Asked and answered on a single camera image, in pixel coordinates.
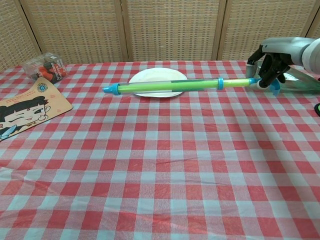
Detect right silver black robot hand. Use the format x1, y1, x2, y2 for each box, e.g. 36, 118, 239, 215
246, 36, 314, 90

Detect green plastic toy blue tip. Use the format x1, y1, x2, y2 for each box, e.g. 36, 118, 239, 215
222, 77, 282, 97

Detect green blue water pump toy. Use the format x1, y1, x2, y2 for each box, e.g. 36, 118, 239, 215
103, 77, 225, 96

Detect woven bamboo screen panel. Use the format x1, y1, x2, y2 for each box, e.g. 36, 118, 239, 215
0, 0, 42, 74
216, 0, 320, 61
19, 0, 135, 65
121, 0, 228, 63

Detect white paper plate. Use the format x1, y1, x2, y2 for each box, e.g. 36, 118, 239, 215
128, 67, 188, 99

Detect red white checkered tablecloth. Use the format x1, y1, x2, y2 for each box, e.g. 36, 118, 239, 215
0, 59, 320, 240

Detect clear box with capsules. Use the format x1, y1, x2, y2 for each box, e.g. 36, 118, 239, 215
24, 52, 69, 85

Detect cartoon girl mouse pad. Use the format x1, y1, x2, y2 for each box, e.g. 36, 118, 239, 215
0, 76, 74, 142

